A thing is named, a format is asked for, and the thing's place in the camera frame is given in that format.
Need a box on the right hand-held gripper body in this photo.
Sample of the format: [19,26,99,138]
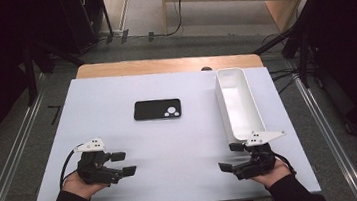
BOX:
[228,128,291,181]

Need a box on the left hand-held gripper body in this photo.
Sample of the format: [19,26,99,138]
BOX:
[72,135,125,190]

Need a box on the white plastic bin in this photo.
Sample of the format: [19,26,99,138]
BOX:
[213,65,268,146]

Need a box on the black phone case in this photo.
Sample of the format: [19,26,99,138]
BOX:
[131,96,183,123]

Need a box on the person's right hand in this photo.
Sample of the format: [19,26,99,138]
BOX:
[247,157,294,190]

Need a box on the person's left hand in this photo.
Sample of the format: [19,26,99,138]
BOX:
[60,167,110,201]

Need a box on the white board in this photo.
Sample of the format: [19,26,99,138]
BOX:
[18,54,322,201]

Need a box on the wooden table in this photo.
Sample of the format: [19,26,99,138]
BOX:
[74,46,265,88]

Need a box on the black tripod stand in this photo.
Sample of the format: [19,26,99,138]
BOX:
[247,0,334,94]
[18,33,89,107]

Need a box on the black cabinet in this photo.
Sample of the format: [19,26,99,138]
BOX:
[54,0,110,58]

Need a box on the right hand-held gripper black cable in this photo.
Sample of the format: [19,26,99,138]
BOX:
[273,151,298,177]

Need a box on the hand-held gripper black cable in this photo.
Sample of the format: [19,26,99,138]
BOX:
[273,151,298,177]
[55,144,89,191]

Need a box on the left hand-held gripper black cable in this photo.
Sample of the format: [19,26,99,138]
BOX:
[55,144,89,191]

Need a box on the black floor cables bundle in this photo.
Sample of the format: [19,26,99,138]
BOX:
[261,30,314,96]

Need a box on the black power cable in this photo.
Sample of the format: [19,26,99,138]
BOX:
[95,0,189,45]

